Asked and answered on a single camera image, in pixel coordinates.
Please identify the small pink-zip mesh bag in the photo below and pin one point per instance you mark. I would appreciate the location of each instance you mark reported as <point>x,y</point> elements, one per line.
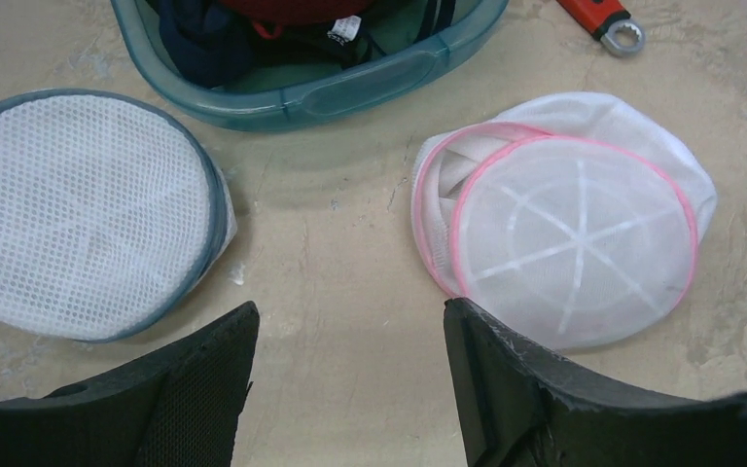
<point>573,218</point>

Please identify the teal plastic basin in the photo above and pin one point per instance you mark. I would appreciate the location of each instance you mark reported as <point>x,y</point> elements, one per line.
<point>297,96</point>

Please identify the red-handled adjustable wrench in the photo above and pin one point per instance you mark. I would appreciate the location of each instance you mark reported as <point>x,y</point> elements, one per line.
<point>609,23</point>

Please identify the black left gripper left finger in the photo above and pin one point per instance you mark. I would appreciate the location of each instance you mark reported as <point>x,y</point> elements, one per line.
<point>175,406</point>

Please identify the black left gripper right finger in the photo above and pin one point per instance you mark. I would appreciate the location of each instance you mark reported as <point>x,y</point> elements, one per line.
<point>521,404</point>

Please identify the navy blue bra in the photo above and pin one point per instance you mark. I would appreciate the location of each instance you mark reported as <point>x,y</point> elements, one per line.
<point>212,46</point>

